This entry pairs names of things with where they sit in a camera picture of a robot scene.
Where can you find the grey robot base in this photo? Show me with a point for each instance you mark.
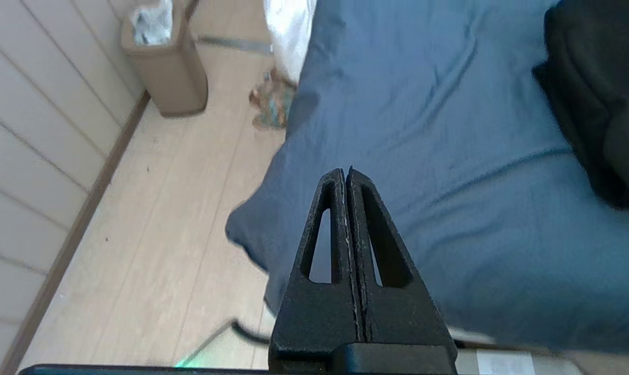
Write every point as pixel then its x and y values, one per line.
pixel 502 359

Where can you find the blue bed sheet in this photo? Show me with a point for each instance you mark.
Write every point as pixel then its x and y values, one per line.
pixel 450 130

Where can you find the white plastic bin liner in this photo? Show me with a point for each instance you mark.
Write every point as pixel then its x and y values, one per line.
pixel 150 23

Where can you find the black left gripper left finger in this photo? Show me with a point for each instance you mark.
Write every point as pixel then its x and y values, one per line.
pixel 314 317

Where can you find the brown trash bin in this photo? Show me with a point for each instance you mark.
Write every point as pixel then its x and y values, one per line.
pixel 171 78

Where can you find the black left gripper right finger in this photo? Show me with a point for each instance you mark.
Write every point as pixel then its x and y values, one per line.
pixel 403 317

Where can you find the multicoloured crumpled floor cloth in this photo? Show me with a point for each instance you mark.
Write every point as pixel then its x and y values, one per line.
pixel 270 101

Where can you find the white garment with striped trim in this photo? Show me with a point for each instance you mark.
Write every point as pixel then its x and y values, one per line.
pixel 291 36

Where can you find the grey metal rod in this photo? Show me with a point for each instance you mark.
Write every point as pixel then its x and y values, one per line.
pixel 236 44

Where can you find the black zip hoodie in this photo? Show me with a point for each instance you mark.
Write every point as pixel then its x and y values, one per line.
pixel 601 104

